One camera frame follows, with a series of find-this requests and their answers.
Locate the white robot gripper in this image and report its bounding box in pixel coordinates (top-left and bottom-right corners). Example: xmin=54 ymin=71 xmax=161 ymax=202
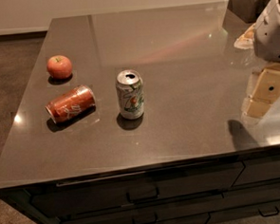
xmin=233 ymin=0 xmax=280 ymax=119

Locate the white green 7up can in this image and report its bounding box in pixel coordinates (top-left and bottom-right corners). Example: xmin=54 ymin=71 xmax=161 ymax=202
xmin=116 ymin=69 xmax=144 ymax=121

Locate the red soda can lying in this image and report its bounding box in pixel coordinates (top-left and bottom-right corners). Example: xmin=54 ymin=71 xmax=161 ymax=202
xmin=46 ymin=85 xmax=96 ymax=123

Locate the dark drawer cabinet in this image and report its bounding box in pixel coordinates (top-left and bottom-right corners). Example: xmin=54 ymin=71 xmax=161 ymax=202
xmin=0 ymin=147 xmax=280 ymax=224

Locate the red apple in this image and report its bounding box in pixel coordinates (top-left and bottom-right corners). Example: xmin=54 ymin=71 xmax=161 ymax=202
xmin=47 ymin=55 xmax=73 ymax=80

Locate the lower right drawer handle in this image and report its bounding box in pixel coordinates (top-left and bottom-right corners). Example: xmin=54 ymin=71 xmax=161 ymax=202
xmin=258 ymin=206 xmax=279 ymax=217

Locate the drawer handle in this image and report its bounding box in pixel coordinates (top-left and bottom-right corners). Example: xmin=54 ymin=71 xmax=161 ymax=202
xmin=126 ymin=185 xmax=159 ymax=203
xmin=258 ymin=206 xmax=279 ymax=217

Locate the top left drawer handle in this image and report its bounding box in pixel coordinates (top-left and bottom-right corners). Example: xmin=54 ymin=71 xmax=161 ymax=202
xmin=126 ymin=185 xmax=159 ymax=203

